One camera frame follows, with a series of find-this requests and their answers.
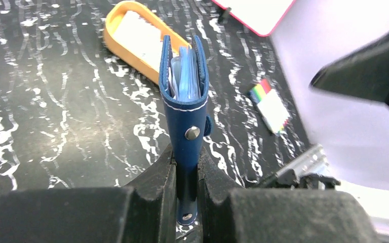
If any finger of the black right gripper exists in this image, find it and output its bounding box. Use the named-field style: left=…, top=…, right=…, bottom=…
left=310, top=32, right=389, bottom=107

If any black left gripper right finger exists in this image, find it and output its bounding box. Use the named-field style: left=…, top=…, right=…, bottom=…
left=198, top=149, right=379, bottom=242

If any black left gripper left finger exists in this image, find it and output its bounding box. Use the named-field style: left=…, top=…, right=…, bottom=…
left=0, top=146, right=176, bottom=242

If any blue leather card holder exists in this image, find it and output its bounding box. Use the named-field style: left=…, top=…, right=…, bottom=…
left=159, top=35, right=213, bottom=225

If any silver credit card stack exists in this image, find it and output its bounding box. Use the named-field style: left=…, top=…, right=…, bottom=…
left=112, top=11, right=162, bottom=71

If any coloured marker pen set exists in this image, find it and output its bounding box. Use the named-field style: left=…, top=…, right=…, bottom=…
left=248, top=78, right=291, bottom=135

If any pink framed whiteboard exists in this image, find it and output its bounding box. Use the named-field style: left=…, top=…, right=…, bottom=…
left=213, top=0, right=295, bottom=37

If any yellow oval tray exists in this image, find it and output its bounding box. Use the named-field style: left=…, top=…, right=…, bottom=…
left=103, top=1, right=189, bottom=84

